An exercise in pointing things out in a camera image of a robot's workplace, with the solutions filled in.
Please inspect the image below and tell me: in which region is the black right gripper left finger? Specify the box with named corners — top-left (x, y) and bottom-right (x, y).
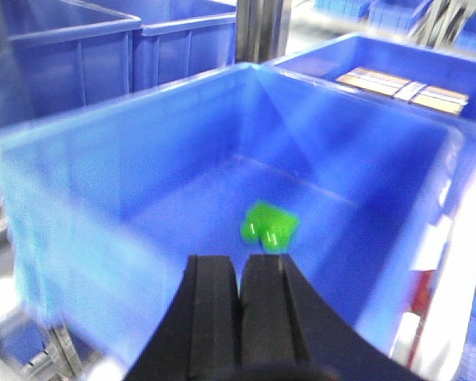
top-left (125, 256), bottom-right (240, 380)

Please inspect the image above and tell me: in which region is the blue bin with cardboard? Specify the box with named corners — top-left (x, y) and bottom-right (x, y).
top-left (266, 33), bottom-right (476, 124)

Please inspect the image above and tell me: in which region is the blue bin back middle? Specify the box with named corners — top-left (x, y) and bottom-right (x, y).
top-left (84, 1), bottom-right (236, 98)

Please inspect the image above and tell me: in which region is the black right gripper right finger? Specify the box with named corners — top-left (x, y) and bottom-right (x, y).
top-left (240, 255), bottom-right (418, 380)

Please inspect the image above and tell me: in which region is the large blue target bin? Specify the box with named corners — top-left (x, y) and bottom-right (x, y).
top-left (0, 64), bottom-right (463, 364)

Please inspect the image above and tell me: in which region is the flat cardboard package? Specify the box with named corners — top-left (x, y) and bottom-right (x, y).
top-left (336, 67), bottom-right (470, 116)

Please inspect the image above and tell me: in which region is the green stepped block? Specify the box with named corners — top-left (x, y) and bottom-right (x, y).
top-left (240, 201), bottom-right (300, 253)

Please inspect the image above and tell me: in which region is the blue bin far left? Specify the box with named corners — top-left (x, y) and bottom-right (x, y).
top-left (0, 1), bottom-right (141, 128)

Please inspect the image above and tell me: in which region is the metal support column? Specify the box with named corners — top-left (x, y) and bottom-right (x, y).
top-left (235, 0), bottom-right (292, 64)

